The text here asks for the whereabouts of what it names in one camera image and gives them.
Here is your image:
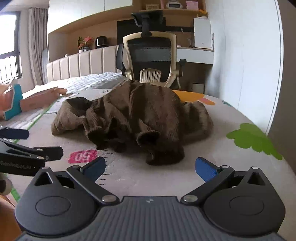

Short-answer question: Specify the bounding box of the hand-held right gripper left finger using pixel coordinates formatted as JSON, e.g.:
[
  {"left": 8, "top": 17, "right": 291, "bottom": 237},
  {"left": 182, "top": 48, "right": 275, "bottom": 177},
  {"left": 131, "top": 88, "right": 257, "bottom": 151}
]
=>
[{"left": 34, "top": 157, "right": 119, "bottom": 206}]

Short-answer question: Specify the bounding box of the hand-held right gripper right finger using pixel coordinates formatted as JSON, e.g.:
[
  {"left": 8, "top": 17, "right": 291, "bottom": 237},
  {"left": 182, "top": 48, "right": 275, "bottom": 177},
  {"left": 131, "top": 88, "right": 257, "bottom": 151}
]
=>
[{"left": 181, "top": 157, "right": 266, "bottom": 206}]

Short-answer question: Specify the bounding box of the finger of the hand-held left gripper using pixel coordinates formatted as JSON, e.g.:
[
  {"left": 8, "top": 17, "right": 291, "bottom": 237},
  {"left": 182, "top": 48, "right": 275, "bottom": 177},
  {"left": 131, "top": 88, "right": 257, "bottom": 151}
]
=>
[
  {"left": 0, "top": 127, "right": 30, "bottom": 140},
  {"left": 0, "top": 138, "right": 64, "bottom": 162}
]

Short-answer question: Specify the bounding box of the brown corduroy garment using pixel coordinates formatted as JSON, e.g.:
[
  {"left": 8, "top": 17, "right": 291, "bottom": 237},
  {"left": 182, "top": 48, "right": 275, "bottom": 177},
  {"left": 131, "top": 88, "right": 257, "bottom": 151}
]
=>
[{"left": 51, "top": 80, "right": 214, "bottom": 166}]

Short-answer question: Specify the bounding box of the teal bag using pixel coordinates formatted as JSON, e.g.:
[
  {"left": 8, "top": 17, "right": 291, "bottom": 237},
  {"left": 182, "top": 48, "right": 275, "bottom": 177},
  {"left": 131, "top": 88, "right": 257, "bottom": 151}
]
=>
[{"left": 3, "top": 84, "right": 23, "bottom": 121}]

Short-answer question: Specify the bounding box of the pink cardboard box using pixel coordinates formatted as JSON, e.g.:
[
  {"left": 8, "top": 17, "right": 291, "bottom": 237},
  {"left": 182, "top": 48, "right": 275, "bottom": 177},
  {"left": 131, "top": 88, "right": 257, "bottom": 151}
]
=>
[{"left": 20, "top": 87, "right": 68, "bottom": 112}]

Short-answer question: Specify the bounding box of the white waste bin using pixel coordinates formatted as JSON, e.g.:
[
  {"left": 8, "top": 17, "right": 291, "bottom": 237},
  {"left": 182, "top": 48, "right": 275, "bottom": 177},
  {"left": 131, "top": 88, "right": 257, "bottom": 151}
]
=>
[{"left": 191, "top": 82, "right": 205, "bottom": 93}]

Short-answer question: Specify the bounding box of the window with black bars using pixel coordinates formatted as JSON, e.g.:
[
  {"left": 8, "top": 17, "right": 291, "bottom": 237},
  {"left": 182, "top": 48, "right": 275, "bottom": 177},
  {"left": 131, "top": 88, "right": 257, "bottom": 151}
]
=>
[{"left": 0, "top": 14, "right": 23, "bottom": 82}]

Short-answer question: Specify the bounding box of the beige curtain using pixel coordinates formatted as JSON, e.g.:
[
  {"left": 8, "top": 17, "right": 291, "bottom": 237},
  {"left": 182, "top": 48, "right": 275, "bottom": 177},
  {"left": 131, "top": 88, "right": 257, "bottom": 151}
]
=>
[{"left": 20, "top": 7, "right": 48, "bottom": 85}]

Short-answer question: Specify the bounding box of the cream padded bed headboard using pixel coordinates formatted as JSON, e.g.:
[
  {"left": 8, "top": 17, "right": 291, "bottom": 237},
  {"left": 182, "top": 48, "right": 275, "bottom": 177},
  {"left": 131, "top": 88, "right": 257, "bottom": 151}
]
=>
[{"left": 46, "top": 45, "right": 121, "bottom": 83}]

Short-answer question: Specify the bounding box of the white desk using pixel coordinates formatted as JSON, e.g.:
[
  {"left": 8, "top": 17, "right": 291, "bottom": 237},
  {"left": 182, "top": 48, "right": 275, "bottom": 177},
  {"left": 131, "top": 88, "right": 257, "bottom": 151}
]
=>
[{"left": 176, "top": 47, "right": 214, "bottom": 66}]

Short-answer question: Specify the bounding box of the potted plant with red leaves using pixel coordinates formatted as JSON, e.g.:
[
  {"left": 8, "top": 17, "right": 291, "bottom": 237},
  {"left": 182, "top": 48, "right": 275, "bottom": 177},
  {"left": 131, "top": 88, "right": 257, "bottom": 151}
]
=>
[{"left": 77, "top": 36, "right": 93, "bottom": 53}]

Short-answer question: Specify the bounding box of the black round speaker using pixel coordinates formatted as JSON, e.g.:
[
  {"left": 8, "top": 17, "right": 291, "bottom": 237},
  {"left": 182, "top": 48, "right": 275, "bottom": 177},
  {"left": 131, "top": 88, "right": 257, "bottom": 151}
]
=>
[{"left": 95, "top": 36, "right": 109, "bottom": 49}]

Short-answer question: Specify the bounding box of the beige mesh office chair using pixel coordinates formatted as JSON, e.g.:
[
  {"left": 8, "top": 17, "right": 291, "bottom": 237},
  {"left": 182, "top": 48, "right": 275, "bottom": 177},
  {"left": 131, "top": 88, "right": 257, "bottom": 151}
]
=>
[{"left": 116, "top": 12, "right": 188, "bottom": 90}]

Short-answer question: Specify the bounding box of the white box on desk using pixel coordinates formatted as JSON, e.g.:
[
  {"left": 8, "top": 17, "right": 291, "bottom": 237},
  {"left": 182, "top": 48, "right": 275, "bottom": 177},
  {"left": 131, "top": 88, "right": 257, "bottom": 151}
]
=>
[{"left": 194, "top": 18, "right": 214, "bottom": 50}]

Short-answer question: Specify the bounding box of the black monitor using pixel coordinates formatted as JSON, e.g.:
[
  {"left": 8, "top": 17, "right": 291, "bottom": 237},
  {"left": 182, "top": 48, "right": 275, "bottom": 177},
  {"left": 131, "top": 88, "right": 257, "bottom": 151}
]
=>
[{"left": 117, "top": 18, "right": 195, "bottom": 47}]

